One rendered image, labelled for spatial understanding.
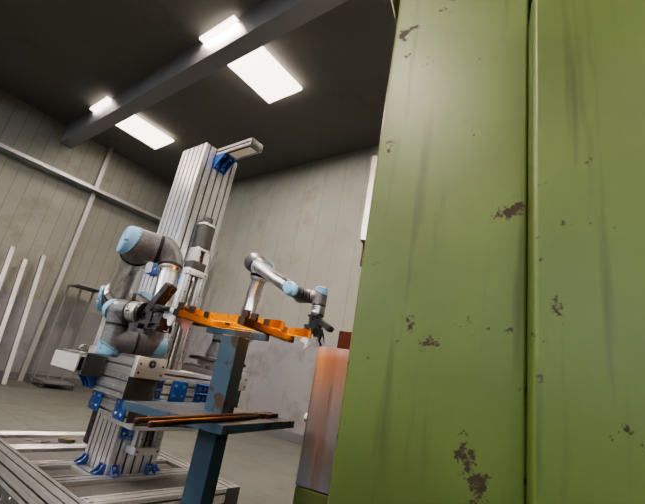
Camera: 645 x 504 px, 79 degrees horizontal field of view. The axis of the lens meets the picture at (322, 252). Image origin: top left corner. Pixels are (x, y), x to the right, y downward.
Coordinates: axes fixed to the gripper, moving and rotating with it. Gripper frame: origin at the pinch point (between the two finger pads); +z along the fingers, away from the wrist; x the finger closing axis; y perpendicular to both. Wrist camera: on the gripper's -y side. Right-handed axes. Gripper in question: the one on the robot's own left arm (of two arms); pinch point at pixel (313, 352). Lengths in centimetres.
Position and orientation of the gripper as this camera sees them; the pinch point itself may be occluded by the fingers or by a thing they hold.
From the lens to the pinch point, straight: 211.4
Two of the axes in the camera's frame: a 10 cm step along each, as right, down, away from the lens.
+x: -5.8, -3.5, -7.3
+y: -8.0, 0.6, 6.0
